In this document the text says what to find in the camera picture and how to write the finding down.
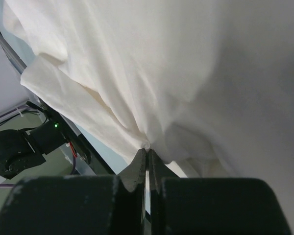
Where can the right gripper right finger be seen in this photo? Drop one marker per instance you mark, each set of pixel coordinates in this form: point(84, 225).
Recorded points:
point(211, 206)

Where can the white t shirt red print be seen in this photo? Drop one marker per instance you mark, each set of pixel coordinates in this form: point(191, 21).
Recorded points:
point(206, 79)

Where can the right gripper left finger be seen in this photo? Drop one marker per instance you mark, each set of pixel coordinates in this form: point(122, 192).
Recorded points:
point(78, 205)

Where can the left aluminium frame post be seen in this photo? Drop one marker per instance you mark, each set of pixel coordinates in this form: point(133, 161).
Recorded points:
point(12, 56)

